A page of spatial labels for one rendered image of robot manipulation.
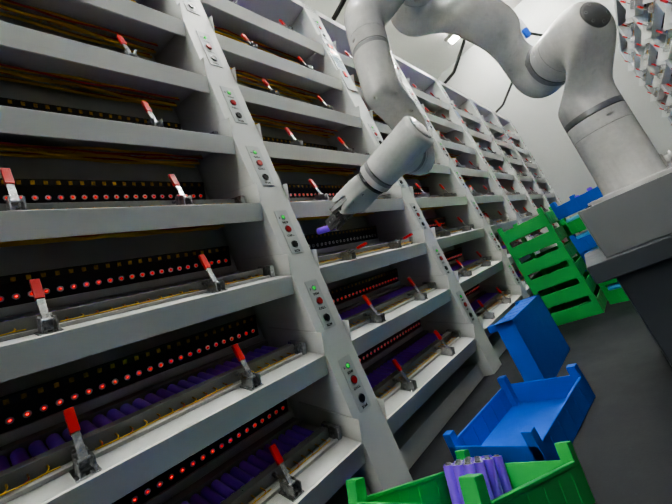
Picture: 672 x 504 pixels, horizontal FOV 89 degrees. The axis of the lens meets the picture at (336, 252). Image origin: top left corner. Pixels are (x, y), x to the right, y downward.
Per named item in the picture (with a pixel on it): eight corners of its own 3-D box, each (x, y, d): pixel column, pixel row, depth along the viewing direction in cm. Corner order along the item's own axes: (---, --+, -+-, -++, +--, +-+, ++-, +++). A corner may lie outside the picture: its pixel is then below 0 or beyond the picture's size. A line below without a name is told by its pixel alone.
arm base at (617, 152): (685, 166, 79) (642, 99, 82) (699, 160, 65) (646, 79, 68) (591, 206, 91) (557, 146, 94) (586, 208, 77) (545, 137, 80)
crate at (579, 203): (655, 175, 136) (643, 158, 137) (636, 183, 125) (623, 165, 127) (579, 211, 161) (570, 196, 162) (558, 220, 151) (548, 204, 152)
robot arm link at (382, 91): (385, 79, 93) (414, 183, 87) (344, 57, 82) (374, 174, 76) (413, 57, 87) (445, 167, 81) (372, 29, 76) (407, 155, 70)
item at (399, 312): (451, 300, 130) (446, 264, 130) (353, 358, 85) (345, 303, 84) (404, 299, 144) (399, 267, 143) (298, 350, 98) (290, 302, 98)
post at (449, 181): (539, 314, 183) (391, 53, 218) (535, 319, 176) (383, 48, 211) (503, 325, 196) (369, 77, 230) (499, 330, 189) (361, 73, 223)
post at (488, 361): (501, 364, 131) (314, 9, 165) (494, 374, 123) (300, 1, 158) (456, 375, 143) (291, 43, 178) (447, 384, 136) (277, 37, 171)
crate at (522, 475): (472, 499, 63) (459, 449, 66) (596, 502, 50) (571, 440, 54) (353, 553, 44) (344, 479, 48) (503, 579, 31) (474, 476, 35)
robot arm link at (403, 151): (385, 162, 86) (361, 155, 79) (424, 120, 78) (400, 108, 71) (402, 187, 82) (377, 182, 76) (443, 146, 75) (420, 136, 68)
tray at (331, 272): (427, 253, 134) (423, 229, 134) (321, 285, 89) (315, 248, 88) (384, 257, 147) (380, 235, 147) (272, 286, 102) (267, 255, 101)
